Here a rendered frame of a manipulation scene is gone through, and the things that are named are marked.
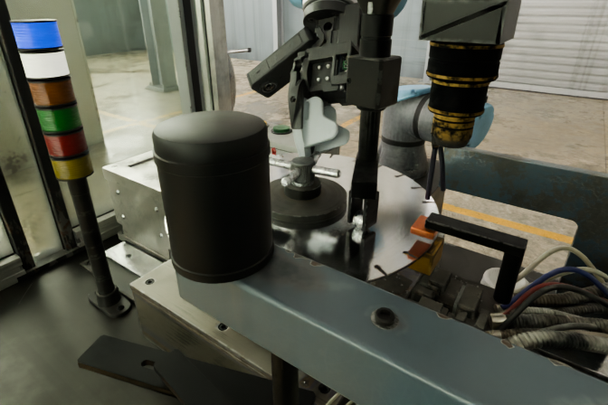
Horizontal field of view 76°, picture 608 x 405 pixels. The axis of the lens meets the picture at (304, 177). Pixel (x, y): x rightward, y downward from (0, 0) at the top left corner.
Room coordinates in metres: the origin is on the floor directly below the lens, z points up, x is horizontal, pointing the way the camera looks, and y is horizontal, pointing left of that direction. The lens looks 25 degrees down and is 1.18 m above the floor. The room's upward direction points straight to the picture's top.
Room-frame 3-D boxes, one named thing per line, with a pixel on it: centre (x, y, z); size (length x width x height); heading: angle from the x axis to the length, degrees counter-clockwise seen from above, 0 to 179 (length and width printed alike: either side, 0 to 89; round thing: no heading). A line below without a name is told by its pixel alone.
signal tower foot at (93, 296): (0.47, 0.30, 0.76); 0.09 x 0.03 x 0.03; 55
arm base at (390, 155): (1.00, -0.27, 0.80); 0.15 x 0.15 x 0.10
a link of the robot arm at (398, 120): (0.99, -0.27, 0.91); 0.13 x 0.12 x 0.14; 42
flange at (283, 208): (0.43, 0.00, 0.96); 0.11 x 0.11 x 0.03
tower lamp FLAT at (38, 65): (0.47, 0.30, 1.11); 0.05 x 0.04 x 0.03; 145
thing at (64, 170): (0.47, 0.30, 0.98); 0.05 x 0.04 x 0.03; 145
